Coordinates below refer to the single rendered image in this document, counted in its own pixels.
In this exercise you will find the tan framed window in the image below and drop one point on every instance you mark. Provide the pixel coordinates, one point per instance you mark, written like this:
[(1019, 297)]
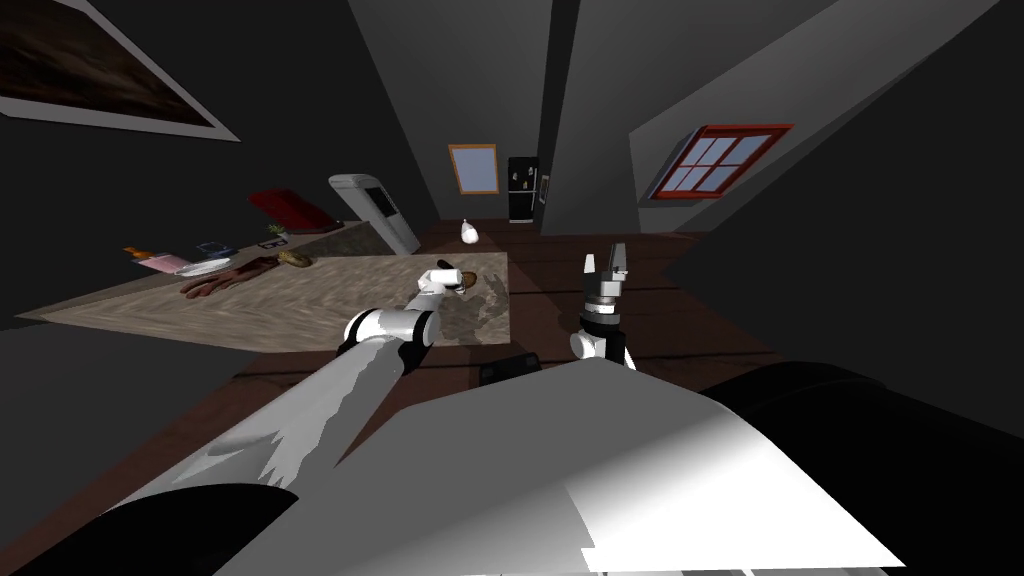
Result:
[(474, 169)]

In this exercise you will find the white round bag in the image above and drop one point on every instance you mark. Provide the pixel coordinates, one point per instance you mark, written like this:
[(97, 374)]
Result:
[(470, 233)]

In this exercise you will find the white tall appliance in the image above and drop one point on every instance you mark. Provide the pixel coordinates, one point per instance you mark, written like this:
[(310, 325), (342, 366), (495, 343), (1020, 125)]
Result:
[(376, 210)]

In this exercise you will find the small brown round object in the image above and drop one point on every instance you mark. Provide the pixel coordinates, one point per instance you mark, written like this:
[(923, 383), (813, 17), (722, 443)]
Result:
[(470, 280)]

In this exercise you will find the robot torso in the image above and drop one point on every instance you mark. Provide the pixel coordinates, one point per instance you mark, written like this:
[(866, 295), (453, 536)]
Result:
[(560, 480)]

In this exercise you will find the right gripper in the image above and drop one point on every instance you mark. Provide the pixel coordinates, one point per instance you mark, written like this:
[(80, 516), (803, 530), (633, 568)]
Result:
[(608, 286)]

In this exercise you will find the reddish brown long object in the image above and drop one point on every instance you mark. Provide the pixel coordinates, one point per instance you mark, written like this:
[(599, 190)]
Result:
[(228, 279)]

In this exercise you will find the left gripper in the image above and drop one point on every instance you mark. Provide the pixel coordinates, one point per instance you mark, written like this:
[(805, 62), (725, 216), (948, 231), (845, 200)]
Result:
[(438, 280)]

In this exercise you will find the white plate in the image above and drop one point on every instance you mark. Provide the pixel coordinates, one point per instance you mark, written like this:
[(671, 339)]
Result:
[(205, 266)]

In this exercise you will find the black fridge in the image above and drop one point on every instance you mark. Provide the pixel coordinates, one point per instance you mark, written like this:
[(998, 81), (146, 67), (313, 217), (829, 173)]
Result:
[(522, 188)]

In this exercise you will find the dark framed wall picture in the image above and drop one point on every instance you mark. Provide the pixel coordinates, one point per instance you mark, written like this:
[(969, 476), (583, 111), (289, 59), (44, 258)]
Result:
[(88, 68)]

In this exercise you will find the small grey wall picture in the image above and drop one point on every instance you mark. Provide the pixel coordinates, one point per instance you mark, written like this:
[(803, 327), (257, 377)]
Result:
[(545, 189)]

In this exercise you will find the pink flat object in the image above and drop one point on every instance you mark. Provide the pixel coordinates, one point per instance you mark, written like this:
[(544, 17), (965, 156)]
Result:
[(165, 263)]

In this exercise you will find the orange small object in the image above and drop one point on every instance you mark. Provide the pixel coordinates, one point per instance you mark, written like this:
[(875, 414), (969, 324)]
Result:
[(138, 254)]

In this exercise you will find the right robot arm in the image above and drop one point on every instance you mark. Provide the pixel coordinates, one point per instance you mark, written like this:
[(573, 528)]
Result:
[(880, 464)]

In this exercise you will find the red framed window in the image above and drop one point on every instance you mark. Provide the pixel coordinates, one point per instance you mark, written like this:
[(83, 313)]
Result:
[(720, 162)]

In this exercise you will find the small green plant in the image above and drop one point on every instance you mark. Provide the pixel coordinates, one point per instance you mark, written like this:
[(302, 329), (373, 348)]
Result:
[(277, 230)]

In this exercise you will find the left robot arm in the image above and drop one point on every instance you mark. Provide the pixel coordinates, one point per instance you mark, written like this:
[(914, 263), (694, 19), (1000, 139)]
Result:
[(320, 408)]

